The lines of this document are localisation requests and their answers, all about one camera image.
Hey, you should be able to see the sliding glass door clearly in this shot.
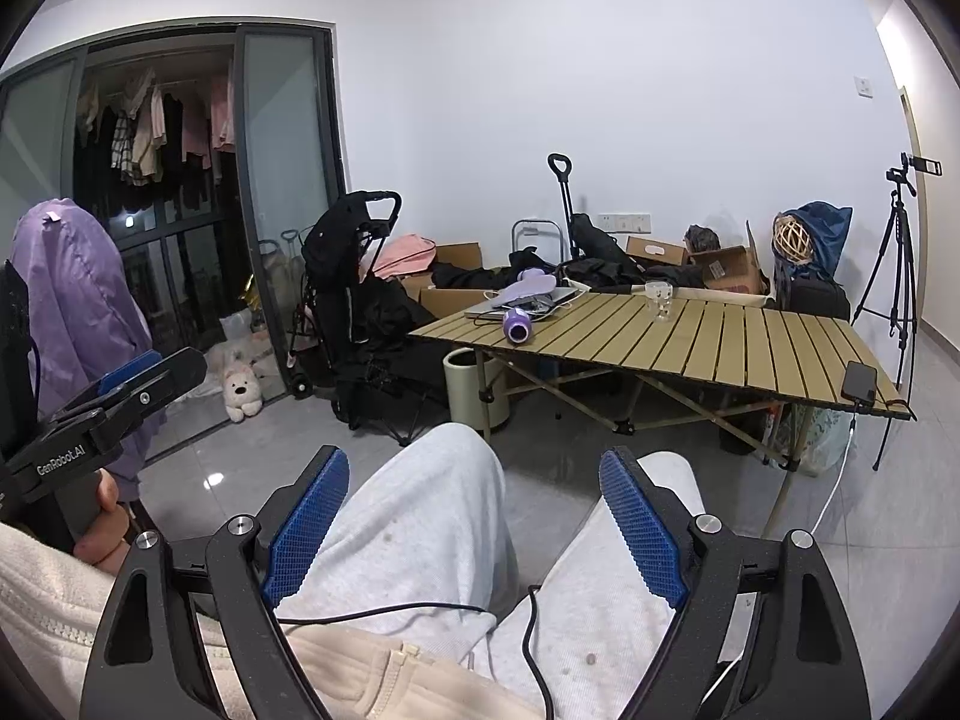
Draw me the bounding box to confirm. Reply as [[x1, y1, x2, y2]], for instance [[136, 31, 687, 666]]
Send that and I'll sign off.
[[231, 25, 352, 404]]

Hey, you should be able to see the wooden slat folding table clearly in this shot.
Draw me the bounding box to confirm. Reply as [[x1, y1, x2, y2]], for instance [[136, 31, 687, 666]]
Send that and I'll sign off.
[[407, 289, 918, 475]]

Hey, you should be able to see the person's left forearm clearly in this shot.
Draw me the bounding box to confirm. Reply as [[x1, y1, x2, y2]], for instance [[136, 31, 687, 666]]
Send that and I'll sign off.
[[0, 519, 222, 720]]

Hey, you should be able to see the small cardboard box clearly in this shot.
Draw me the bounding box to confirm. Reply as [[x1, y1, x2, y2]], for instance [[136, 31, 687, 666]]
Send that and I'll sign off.
[[433, 241, 482, 272]]

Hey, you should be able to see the white charging cable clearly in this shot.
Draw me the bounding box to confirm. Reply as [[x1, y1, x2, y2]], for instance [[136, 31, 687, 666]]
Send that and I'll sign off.
[[701, 406, 861, 700]]

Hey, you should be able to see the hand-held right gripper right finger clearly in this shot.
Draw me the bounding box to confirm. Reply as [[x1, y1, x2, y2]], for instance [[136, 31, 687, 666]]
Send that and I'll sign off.
[[598, 446, 875, 720]]

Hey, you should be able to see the pile of black clothes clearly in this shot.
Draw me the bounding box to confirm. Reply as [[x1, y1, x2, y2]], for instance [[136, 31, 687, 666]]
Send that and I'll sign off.
[[431, 244, 707, 295]]

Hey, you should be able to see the person's left hand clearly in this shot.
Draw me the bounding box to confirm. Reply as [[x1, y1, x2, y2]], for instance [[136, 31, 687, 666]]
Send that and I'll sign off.
[[73, 469, 143, 575]]

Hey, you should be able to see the cream jacket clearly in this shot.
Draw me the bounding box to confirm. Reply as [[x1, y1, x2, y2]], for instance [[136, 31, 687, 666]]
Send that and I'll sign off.
[[199, 615, 545, 720]]

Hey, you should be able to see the person's leg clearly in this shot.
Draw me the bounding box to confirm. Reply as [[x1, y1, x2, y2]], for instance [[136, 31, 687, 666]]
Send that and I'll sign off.
[[466, 451, 758, 720], [276, 422, 524, 642]]

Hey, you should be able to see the large open cardboard box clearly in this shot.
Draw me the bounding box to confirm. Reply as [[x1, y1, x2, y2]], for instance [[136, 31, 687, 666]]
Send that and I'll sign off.
[[397, 274, 512, 335]]

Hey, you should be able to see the person's right leg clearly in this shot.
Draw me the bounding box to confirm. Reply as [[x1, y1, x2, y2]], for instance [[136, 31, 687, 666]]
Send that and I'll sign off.
[[466, 451, 758, 720]]

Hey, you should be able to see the purple jacket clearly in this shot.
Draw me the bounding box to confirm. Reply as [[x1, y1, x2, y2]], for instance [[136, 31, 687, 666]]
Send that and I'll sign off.
[[10, 199, 164, 502]]

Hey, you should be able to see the black stroller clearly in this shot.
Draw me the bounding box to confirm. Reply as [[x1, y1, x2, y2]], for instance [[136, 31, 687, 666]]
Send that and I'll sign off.
[[289, 190, 452, 449]]

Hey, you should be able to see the cream trash bin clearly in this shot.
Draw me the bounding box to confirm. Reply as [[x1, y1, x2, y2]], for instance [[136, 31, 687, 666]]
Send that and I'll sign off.
[[442, 348, 515, 441]]

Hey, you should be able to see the silver laptop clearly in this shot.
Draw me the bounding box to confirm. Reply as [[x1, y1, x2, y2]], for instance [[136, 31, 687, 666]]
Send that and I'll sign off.
[[463, 286, 583, 320]]

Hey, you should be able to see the black phone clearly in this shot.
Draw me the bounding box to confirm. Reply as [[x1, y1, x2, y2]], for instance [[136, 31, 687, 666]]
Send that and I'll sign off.
[[840, 361, 879, 409]]

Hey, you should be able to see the black case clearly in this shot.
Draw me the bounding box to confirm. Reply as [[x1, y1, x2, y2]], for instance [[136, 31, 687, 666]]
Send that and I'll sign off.
[[775, 268, 853, 321]]

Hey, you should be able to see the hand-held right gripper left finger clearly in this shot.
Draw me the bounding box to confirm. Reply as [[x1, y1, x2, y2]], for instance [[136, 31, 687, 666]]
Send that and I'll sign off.
[[79, 445, 352, 720]]

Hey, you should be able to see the pink bag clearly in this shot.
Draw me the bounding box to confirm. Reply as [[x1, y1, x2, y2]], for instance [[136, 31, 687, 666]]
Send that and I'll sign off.
[[370, 233, 438, 280]]

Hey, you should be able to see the metal folding frame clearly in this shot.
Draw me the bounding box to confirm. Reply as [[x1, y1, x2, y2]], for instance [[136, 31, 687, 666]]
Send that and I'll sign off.
[[511, 218, 569, 265]]

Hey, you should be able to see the purple cloth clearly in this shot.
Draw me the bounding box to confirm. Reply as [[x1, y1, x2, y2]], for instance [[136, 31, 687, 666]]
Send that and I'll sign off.
[[491, 271, 558, 305]]

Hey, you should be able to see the blue bag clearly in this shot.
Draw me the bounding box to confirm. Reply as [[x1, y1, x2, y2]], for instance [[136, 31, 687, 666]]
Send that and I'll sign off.
[[780, 200, 854, 280]]

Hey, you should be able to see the cardboard box with flaps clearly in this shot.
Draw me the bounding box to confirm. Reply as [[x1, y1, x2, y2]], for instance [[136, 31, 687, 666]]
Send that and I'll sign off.
[[625, 220, 775, 299]]

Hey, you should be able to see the black hand cart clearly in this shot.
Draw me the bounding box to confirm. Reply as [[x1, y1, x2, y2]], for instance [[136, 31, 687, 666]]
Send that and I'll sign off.
[[547, 153, 627, 265]]

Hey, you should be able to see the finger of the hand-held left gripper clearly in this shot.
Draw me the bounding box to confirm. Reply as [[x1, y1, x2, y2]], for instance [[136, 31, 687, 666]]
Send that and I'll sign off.
[[49, 350, 163, 422], [88, 347, 209, 436]]

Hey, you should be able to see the plastic bag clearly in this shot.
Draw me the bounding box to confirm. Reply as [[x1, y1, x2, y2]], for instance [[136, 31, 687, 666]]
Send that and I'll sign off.
[[763, 400, 854, 476]]

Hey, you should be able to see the person's left leg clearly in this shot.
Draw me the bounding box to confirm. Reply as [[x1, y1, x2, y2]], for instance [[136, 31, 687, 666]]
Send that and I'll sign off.
[[276, 422, 524, 642]]

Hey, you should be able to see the black tripod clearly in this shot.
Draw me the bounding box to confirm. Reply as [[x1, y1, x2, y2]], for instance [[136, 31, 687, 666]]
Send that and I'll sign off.
[[850, 171, 920, 473]]

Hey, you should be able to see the white plush dog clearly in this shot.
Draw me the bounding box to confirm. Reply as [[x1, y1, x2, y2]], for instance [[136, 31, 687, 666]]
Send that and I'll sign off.
[[220, 360, 266, 423]]

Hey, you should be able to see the rack of hanging clothes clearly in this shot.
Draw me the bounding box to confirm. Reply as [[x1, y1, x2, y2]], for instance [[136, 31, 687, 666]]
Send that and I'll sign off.
[[73, 62, 238, 216]]

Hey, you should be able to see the wicker ball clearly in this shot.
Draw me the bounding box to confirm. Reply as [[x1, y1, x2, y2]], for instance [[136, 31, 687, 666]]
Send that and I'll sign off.
[[772, 213, 816, 268]]

